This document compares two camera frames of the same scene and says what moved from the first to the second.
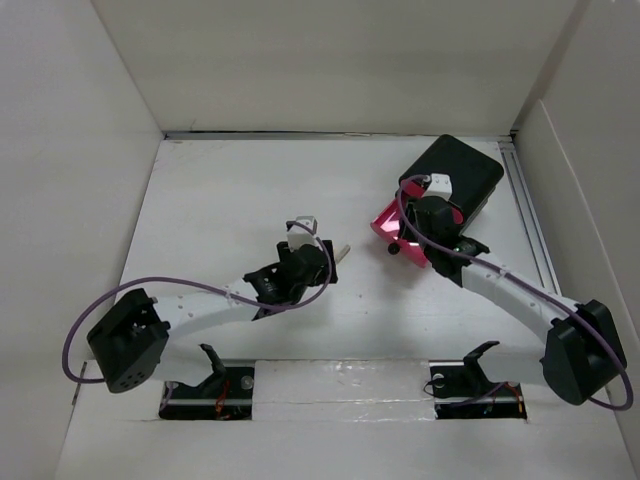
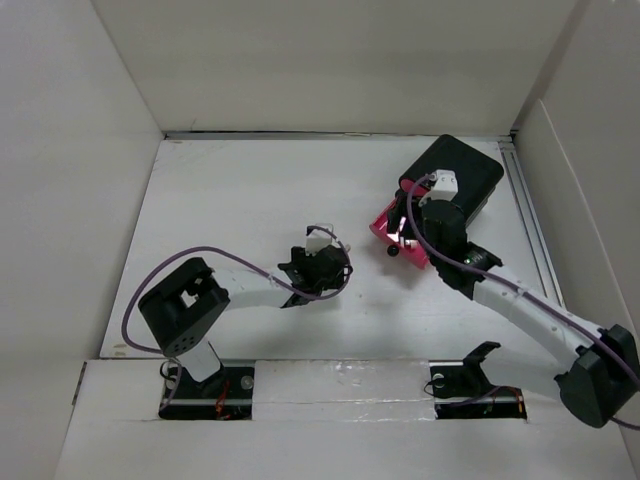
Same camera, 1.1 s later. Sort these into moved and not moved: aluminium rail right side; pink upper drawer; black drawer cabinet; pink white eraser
Moved: pink white eraser
Not moved: black drawer cabinet; aluminium rail right side; pink upper drawer
